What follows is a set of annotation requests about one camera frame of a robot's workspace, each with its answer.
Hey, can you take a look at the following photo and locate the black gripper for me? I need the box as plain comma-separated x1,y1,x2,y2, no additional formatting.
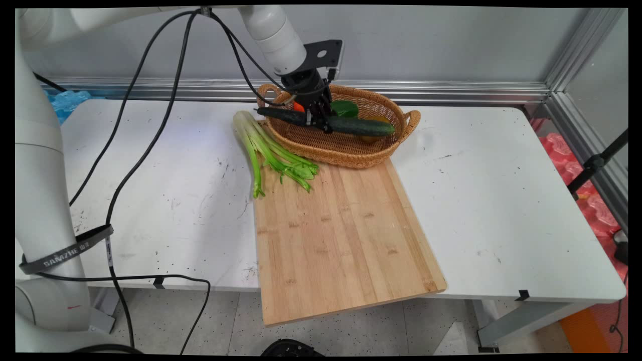
280,68,335,134

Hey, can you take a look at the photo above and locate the long dark green cucumber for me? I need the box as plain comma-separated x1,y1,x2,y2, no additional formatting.
255,106,397,138

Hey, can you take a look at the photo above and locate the green bell pepper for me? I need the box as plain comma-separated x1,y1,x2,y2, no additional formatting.
330,100,360,120

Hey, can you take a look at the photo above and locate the woven wicker basket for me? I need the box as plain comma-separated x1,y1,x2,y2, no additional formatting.
256,83,422,169

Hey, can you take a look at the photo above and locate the olive brown potato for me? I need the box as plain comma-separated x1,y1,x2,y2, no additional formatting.
358,115,392,144

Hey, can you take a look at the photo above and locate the green celery bunch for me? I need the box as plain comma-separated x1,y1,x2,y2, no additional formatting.
232,110,319,199

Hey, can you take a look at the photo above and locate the wooden cutting board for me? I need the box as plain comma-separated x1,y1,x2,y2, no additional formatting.
253,158,448,327

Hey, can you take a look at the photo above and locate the round black object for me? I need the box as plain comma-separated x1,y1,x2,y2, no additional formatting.
261,339,325,356

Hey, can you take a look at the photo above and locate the pink foam mat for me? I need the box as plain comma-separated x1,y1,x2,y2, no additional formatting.
529,118,628,239

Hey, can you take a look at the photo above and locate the black tripod stand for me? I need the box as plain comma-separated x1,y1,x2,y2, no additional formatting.
567,129,628,201

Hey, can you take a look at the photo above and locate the grey metal table leg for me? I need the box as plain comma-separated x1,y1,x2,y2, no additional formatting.
471,299,597,353
89,287,124,334

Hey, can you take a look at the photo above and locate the small black device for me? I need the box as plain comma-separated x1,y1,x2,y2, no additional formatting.
613,230,628,265

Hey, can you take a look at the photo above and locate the orange floor mat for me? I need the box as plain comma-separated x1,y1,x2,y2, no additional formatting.
559,281,628,353

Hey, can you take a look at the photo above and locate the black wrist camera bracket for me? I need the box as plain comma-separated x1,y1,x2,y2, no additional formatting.
303,40,346,82

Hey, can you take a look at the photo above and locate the horizontal aluminium frame rail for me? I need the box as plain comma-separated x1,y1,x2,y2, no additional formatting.
34,75,551,105

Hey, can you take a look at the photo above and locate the black cable with white label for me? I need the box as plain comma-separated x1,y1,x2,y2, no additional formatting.
103,9,301,349

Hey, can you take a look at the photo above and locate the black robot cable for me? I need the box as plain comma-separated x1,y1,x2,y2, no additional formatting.
68,9,206,207

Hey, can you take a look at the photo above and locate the thin black floor cable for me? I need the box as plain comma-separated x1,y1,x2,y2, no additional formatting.
36,273,211,354

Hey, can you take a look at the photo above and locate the angled aluminium frame post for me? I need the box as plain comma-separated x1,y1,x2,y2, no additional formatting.
544,8,628,234

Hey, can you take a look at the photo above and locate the grey SAMZHE velcro strap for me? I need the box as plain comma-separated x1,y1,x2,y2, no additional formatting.
19,224,114,275

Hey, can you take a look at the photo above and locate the thin black cable by mat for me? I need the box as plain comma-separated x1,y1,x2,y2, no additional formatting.
609,296,627,351

